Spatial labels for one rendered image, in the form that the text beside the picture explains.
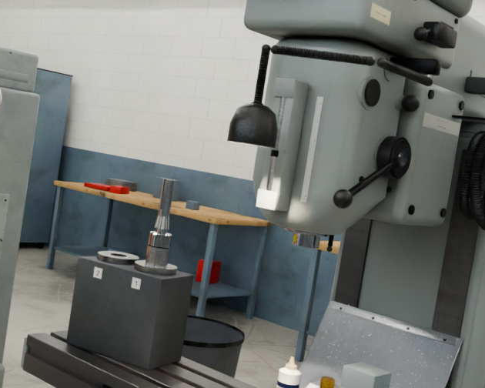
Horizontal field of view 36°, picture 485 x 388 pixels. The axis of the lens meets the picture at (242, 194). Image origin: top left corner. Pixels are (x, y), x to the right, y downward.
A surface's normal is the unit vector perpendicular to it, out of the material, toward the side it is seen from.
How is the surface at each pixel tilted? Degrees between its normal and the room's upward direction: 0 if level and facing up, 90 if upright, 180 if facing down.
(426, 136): 90
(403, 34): 90
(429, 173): 90
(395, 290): 90
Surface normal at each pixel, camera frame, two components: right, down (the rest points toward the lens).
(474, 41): 0.76, 0.15
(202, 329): -0.13, -0.04
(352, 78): 0.18, 0.08
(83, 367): -0.64, -0.06
